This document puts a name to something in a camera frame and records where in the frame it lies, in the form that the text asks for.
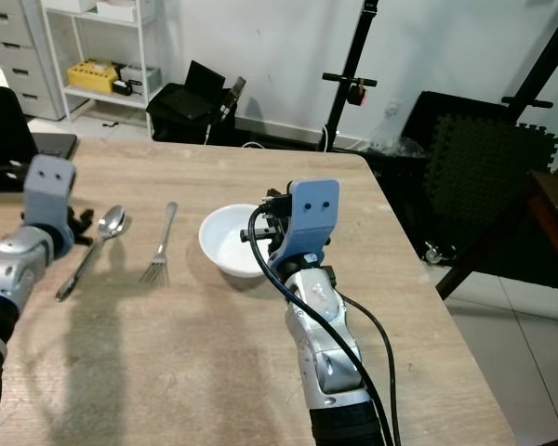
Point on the grey drawer cabinet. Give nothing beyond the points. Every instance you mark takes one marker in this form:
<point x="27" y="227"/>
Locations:
<point x="19" y="42"/>

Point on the light wooden table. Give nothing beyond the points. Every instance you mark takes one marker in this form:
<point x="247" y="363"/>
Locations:
<point x="205" y="372"/>

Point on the black stand with crossbar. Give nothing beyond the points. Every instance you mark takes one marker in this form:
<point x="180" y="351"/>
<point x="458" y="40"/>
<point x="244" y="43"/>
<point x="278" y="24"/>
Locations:
<point x="544" y="65"/>

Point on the grey box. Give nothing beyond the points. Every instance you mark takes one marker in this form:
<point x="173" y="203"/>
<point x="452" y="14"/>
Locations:
<point x="141" y="74"/>

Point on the black flat board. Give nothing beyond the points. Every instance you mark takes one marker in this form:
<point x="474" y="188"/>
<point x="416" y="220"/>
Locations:
<point x="446" y="102"/>

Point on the white metal shelf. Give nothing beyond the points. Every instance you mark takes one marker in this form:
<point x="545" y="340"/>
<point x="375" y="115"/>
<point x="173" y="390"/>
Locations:
<point x="93" y="96"/>

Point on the black open case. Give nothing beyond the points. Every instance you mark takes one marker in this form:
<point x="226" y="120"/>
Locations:
<point x="191" y="102"/>

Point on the grey foam puzzle mat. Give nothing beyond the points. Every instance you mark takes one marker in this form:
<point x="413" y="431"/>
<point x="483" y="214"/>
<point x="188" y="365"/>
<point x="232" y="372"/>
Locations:
<point x="484" y="177"/>

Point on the silver metal fork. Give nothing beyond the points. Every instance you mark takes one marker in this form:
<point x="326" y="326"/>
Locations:
<point x="154" y="268"/>

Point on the silver metal spoon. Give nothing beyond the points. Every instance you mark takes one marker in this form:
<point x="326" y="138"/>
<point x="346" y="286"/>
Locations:
<point x="110" y="221"/>

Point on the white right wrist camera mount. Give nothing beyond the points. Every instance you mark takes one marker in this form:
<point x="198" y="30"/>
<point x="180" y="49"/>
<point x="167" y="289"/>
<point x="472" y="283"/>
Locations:
<point x="312" y="218"/>

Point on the black stand with red clamp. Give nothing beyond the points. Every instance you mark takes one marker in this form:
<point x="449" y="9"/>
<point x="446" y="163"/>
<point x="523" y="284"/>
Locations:
<point x="349" y="74"/>

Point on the white bowl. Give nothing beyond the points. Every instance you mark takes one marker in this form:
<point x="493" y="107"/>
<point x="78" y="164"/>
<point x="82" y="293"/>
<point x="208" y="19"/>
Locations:
<point x="228" y="246"/>

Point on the white box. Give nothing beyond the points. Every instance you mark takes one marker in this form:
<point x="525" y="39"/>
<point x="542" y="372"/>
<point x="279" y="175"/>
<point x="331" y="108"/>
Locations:
<point x="121" y="9"/>

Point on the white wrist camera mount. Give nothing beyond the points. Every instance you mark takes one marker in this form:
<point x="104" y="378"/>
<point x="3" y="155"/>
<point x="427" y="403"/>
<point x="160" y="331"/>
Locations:
<point x="312" y="218"/>
<point x="48" y="186"/>

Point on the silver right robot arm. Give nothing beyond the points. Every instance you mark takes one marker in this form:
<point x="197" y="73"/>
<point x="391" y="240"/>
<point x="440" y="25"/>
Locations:
<point x="330" y="362"/>

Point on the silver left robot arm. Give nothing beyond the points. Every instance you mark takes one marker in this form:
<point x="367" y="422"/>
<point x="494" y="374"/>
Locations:
<point x="19" y="265"/>

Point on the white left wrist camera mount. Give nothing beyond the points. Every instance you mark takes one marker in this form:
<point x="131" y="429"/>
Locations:
<point x="48" y="186"/>

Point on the yellow storage box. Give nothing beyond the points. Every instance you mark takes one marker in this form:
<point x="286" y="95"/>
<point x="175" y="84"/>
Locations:
<point x="93" y="77"/>

